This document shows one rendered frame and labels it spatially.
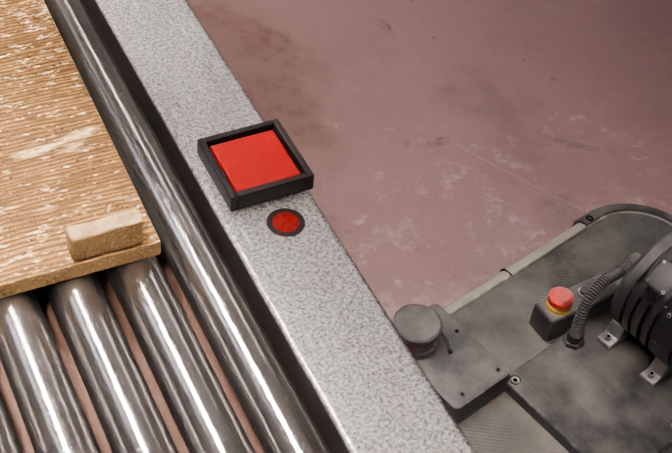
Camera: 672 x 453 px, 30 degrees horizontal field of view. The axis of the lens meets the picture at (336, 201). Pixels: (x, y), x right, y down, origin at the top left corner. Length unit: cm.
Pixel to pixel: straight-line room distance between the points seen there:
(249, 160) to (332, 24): 168
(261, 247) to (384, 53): 169
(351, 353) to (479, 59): 179
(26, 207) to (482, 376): 90
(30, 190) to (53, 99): 11
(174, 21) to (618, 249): 101
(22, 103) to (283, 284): 29
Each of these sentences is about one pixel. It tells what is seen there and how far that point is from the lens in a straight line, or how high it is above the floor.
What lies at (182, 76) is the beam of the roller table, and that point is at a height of 92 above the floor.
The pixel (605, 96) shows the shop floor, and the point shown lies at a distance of 269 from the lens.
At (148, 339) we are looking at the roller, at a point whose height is 91.
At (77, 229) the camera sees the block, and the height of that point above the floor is 96.
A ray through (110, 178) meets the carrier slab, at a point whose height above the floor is 94.
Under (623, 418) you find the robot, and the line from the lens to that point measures 180.
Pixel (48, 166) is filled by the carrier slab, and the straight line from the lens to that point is 106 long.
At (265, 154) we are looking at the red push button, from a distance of 107.
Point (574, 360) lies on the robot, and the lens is 184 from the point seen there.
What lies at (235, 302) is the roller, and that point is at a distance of 97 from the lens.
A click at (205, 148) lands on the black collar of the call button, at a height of 93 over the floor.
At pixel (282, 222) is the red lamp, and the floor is 92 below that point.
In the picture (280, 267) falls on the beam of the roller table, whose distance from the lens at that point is 100.
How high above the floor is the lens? 167
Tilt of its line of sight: 46 degrees down
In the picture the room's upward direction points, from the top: 7 degrees clockwise
